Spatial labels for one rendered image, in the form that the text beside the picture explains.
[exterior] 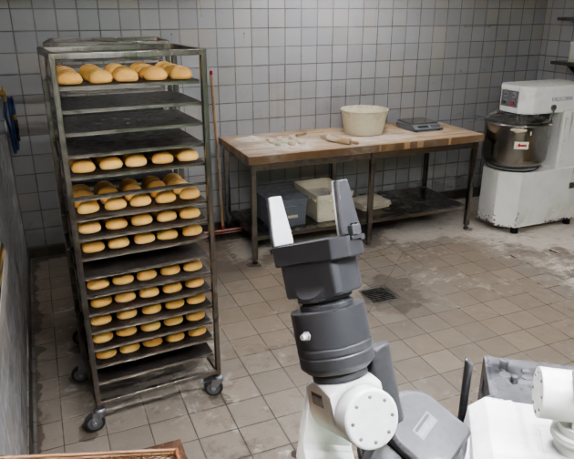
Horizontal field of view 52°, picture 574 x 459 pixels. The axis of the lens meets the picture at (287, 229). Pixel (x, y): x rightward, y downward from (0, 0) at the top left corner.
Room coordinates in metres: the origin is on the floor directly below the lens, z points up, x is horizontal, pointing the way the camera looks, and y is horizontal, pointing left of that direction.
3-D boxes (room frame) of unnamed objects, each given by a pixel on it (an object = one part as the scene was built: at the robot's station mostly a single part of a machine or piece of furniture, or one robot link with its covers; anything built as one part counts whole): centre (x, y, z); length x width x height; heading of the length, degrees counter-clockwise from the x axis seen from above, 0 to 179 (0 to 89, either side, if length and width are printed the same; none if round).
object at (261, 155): (5.09, -0.58, 0.45); 2.20 x 0.80 x 0.90; 113
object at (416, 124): (5.41, -1.22, 0.94); 0.32 x 0.30 x 0.07; 23
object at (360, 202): (5.16, -0.77, 0.27); 0.34 x 0.26 x 0.08; 119
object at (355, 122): (5.22, -0.68, 1.01); 0.43 x 0.42 x 0.21; 113
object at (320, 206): (4.98, -0.32, 0.35); 0.50 x 0.36 x 0.24; 24
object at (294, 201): (4.82, 0.07, 0.35); 0.50 x 0.36 x 0.24; 22
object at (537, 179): (5.34, -2.23, 0.66); 0.92 x 0.59 x 1.32; 113
